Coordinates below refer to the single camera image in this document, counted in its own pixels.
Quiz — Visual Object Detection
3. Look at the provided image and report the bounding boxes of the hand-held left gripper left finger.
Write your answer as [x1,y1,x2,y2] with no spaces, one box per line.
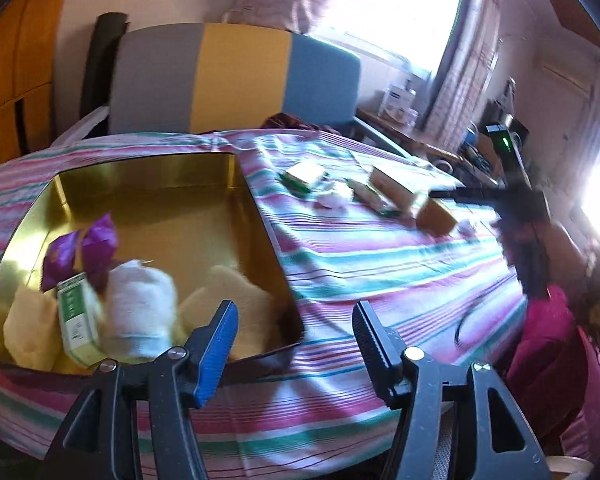
[45,301,239,480]

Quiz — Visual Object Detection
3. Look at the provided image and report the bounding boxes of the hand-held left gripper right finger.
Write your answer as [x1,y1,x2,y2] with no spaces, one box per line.
[352,301,552,480]

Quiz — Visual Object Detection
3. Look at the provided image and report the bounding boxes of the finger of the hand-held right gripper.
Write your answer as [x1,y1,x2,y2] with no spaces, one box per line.
[429,187,503,207]

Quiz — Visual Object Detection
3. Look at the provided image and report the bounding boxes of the brown cube box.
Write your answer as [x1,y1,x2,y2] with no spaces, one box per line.
[416,198,458,237]

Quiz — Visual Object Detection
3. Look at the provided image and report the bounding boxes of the yellow sponge block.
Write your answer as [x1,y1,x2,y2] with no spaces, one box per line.
[180,265,281,361]
[2,285,63,373]

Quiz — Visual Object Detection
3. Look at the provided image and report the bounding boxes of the white towel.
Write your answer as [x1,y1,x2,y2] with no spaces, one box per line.
[100,258,178,361]

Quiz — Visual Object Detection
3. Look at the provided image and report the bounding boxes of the small green white carton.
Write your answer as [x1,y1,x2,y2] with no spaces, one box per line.
[56,272,106,366]

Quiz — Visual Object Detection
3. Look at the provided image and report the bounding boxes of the purple snack packet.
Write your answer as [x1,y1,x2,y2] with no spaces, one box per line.
[77,212,120,291]
[42,234,88,291]

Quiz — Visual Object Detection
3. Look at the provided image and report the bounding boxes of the gold metal tin box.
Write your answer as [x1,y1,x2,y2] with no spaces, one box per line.
[0,154,306,376]

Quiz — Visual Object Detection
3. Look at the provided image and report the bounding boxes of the person's right forearm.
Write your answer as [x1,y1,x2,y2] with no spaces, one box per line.
[550,220,598,286]

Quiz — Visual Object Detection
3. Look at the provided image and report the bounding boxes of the wooden side desk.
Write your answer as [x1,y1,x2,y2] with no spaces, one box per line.
[355,107,501,186]

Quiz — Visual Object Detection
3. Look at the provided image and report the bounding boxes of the cream orange carton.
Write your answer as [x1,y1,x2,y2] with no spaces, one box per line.
[369,165,421,211]

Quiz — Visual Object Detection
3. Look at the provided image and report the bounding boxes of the striped tablecloth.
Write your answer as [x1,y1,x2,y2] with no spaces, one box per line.
[0,127,531,471]

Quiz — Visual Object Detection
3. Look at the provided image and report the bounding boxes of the green white snack bar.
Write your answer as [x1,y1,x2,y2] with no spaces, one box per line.
[347,178,401,217]

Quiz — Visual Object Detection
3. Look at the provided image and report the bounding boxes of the pink clothing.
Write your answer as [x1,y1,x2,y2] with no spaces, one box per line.
[505,285,600,461]

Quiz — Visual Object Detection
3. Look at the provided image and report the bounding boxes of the white product box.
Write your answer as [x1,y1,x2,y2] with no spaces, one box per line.
[380,82,416,121]

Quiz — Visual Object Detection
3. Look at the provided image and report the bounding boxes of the white crumpled wrapper ball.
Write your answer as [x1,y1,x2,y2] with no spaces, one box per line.
[316,180,355,209]

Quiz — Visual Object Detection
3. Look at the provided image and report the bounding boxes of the cream green-edged packet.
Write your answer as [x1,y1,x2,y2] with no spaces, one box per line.
[280,158,328,193]

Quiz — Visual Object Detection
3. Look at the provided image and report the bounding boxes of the dark red cloth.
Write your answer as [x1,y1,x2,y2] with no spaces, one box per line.
[262,112,341,134]

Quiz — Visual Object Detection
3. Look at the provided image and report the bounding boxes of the bright window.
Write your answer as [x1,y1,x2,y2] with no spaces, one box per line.
[320,0,466,76]

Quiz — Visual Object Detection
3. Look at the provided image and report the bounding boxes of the grey yellow blue chair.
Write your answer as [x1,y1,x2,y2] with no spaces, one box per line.
[55,22,411,158]

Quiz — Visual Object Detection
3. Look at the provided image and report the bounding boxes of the wooden wardrobe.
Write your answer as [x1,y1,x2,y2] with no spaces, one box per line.
[0,0,76,166]

